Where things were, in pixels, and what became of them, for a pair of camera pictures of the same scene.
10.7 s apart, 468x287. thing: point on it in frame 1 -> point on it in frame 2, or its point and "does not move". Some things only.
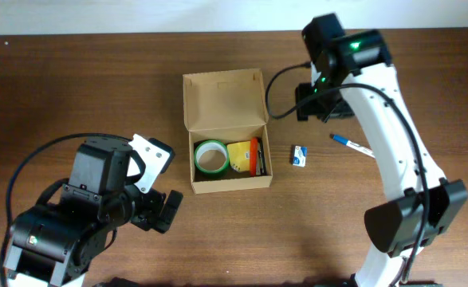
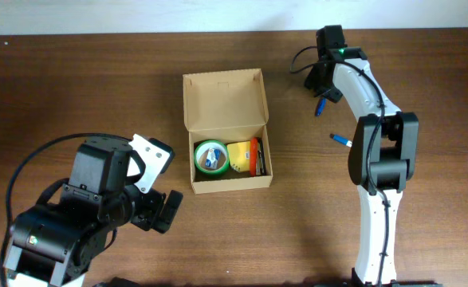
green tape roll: [211, 145] does not move
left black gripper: [154, 211] does not move
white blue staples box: [299, 155] -> [212, 158]
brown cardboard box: [230, 107] does not move
